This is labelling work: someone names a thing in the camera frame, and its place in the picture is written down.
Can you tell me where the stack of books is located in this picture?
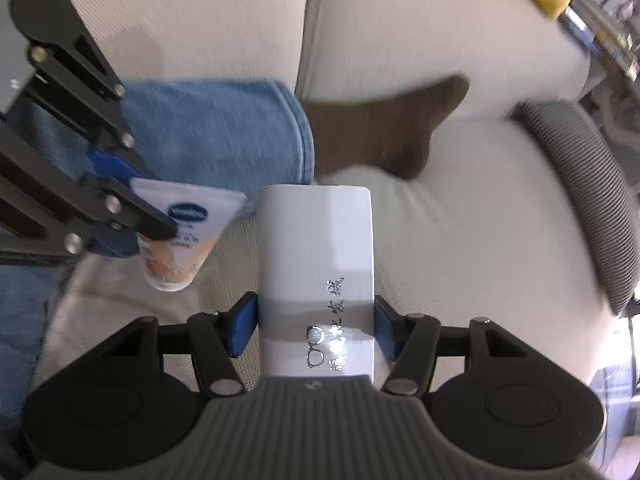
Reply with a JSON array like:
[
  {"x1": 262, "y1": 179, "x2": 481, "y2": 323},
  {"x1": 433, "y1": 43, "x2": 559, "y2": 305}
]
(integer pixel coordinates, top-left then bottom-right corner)
[{"x1": 560, "y1": 0, "x2": 640, "y2": 81}]

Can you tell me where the beige sofa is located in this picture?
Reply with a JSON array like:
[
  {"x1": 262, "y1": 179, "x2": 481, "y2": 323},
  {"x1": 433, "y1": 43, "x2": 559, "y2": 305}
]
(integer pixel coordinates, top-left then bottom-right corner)
[{"x1": 0, "y1": 0, "x2": 640, "y2": 480}]

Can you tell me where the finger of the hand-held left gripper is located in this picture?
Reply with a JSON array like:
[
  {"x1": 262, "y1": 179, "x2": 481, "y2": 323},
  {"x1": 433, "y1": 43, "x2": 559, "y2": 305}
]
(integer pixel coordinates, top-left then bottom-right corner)
[
  {"x1": 0, "y1": 125, "x2": 179, "y2": 267},
  {"x1": 27, "y1": 30, "x2": 163, "y2": 183}
]

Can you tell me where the person's left jeans leg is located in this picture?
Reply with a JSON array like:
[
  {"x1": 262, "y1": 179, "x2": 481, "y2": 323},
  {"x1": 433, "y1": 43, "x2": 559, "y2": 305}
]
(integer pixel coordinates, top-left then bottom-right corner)
[{"x1": 0, "y1": 79, "x2": 317, "y2": 441}]

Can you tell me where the white floral cream tube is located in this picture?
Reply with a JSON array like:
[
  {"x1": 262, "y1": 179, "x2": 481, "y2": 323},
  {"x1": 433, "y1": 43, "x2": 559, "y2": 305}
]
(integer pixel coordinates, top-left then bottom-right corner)
[{"x1": 131, "y1": 177, "x2": 248, "y2": 292}]

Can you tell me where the white glasses case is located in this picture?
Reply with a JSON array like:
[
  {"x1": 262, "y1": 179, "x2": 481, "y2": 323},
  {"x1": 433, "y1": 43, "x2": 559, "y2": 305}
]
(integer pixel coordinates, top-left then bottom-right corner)
[{"x1": 256, "y1": 185, "x2": 377, "y2": 381}]

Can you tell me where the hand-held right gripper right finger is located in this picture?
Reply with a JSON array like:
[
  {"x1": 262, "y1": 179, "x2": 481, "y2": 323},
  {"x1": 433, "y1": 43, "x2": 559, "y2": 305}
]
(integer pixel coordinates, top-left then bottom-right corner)
[{"x1": 372, "y1": 294, "x2": 543, "y2": 396}]

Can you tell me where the grey striped cushion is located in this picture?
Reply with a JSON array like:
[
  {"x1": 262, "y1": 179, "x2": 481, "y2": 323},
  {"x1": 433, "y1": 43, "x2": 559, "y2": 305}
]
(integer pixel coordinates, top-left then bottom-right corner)
[{"x1": 515, "y1": 100, "x2": 640, "y2": 317}]

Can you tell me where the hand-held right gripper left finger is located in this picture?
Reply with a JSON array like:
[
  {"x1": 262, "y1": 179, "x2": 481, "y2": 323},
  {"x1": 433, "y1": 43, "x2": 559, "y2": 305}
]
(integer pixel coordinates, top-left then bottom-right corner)
[{"x1": 90, "y1": 291, "x2": 260, "y2": 397}]

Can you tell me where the person's brown sock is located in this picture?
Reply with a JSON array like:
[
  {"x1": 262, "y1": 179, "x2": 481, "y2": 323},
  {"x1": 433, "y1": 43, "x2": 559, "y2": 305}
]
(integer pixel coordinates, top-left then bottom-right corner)
[{"x1": 302, "y1": 76, "x2": 471, "y2": 187}]

